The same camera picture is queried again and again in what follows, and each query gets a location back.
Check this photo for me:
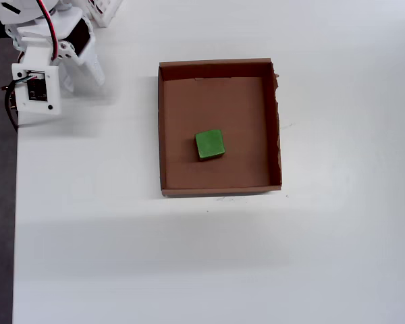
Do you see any small metal clamp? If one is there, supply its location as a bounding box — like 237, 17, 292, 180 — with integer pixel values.
0, 84, 14, 111

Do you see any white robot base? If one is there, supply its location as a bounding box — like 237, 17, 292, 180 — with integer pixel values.
86, 0, 124, 28

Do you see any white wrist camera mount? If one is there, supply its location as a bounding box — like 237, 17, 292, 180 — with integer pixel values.
11, 45, 61, 126

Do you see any brown cardboard box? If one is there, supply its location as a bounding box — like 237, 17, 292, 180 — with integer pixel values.
157, 57, 284, 199

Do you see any green cube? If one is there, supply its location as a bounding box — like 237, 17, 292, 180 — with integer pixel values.
194, 128, 226, 162

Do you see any black camera cable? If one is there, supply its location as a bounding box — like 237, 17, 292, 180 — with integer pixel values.
3, 76, 20, 133

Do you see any red black white servo cable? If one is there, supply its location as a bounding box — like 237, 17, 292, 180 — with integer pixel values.
36, 0, 61, 61

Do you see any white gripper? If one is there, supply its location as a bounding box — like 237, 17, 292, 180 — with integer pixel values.
5, 7, 106, 93

